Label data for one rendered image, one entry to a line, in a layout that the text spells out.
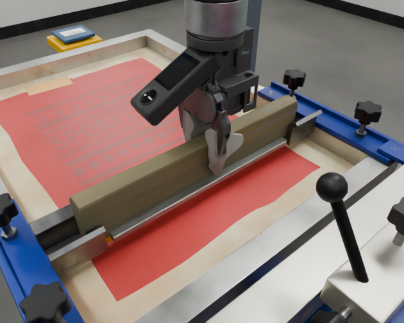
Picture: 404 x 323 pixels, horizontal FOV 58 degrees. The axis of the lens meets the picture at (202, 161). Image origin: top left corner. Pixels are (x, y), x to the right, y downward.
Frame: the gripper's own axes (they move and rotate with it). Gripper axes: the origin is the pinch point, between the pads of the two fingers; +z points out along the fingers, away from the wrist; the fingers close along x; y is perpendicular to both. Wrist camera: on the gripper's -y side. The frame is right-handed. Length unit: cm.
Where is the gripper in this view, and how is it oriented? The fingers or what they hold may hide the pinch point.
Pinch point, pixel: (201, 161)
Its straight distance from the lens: 57.0
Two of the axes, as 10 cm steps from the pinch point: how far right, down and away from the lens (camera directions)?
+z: 0.0, 7.7, 6.4
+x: -6.3, -5.0, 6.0
